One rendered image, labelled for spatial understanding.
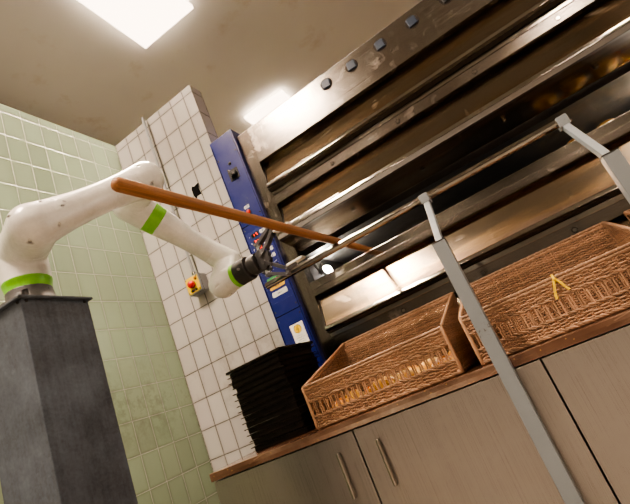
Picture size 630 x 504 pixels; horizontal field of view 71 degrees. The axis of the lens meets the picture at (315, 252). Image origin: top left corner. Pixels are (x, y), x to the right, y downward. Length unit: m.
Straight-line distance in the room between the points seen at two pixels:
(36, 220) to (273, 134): 1.38
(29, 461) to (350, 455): 0.88
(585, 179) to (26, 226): 1.85
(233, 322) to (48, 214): 1.25
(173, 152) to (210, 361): 1.24
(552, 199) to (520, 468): 1.01
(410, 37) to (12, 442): 2.10
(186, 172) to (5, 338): 1.58
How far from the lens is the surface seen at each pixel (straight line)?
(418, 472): 1.49
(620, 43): 2.05
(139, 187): 0.96
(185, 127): 2.82
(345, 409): 1.59
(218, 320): 2.45
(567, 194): 1.96
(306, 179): 2.24
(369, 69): 2.31
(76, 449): 1.32
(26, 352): 1.35
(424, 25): 2.32
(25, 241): 1.40
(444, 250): 1.34
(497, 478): 1.45
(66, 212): 1.43
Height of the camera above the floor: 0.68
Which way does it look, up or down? 17 degrees up
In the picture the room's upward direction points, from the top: 23 degrees counter-clockwise
